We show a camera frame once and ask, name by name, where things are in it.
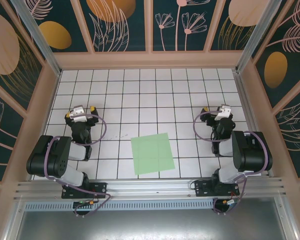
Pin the green paper sheet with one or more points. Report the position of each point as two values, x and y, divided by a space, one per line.
152 153

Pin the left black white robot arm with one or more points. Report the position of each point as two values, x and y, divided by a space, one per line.
52 155

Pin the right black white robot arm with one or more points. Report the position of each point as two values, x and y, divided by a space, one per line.
250 152

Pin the grey metal sheet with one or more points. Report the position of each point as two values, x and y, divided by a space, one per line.
150 225

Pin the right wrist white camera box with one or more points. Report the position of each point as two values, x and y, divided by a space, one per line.
222 113

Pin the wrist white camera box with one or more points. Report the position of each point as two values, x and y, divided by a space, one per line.
222 113
78 114

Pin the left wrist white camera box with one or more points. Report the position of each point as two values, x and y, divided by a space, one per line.
78 114

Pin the aluminium side rail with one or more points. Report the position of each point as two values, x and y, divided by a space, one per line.
246 100

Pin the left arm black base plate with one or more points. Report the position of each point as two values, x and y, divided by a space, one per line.
97 190

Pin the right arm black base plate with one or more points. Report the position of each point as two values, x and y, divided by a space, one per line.
202 188

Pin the aluminium frame post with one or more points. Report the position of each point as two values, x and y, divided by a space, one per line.
255 37
40 42

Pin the long aluminium mounting rail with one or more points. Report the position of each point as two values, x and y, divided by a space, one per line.
150 190

